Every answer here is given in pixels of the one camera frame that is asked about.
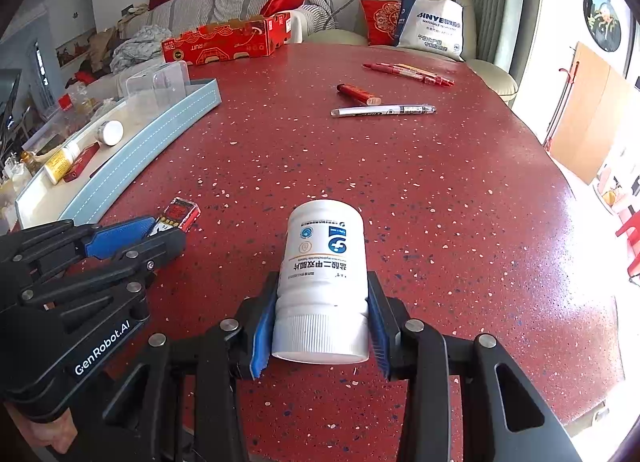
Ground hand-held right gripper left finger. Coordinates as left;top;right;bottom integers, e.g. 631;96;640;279
82;269;282;462

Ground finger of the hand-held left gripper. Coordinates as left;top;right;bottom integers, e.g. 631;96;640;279
20;228;187;315
0;215;169;267

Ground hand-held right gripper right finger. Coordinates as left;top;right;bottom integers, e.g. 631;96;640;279
365;269;583;462

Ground red patterned small pack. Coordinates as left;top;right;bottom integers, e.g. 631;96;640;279
156;196;202;233

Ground large white medicine bottle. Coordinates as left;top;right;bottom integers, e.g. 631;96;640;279
270;199;371;365

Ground red narrow box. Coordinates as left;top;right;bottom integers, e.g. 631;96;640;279
62;142;101;183

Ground yellow tube with white cap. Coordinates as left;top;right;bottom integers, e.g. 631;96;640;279
43;141;82;186

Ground light blue rectangular tray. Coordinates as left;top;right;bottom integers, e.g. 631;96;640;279
14;76;222;233

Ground small white medicine bottle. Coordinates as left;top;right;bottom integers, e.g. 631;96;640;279
96;120;125;147

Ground clear plastic box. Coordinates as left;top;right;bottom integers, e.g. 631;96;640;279
122;60;192;110

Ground person's left hand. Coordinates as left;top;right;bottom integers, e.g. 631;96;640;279
4;403;79;454

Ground clear plastic containers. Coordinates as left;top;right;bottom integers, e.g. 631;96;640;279
0;69;126;223

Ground crumpled grey cloth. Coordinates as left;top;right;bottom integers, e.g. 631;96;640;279
110;26;174;74

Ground red cardboard box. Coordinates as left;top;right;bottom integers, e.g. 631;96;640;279
161;13;292;64

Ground clear white pen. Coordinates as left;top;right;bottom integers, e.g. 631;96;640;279
330;104;437;119

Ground thick red marker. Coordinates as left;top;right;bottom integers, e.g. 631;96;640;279
336;84;384;106

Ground red pen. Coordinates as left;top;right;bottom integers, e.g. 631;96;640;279
362;62;441;82
380;63;456;87

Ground red plastic stool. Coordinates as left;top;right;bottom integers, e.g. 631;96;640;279
614;209;640;283

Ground red satin cushion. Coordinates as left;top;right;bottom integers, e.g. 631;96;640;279
260;0;306;18

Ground beige armchair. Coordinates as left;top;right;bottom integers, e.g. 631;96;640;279
305;0;519;103

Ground light wooden board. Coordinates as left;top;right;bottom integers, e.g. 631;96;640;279
544;42;640;186

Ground white printed tote bag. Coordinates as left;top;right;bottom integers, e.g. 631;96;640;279
394;0;465;61

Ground red cushion with round pattern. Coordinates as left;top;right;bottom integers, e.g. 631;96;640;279
359;0;404;46

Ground grey curtain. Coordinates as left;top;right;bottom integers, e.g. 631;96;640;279
469;0;532;68

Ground round dark wall decoration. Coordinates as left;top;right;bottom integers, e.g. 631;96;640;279
582;0;622;53

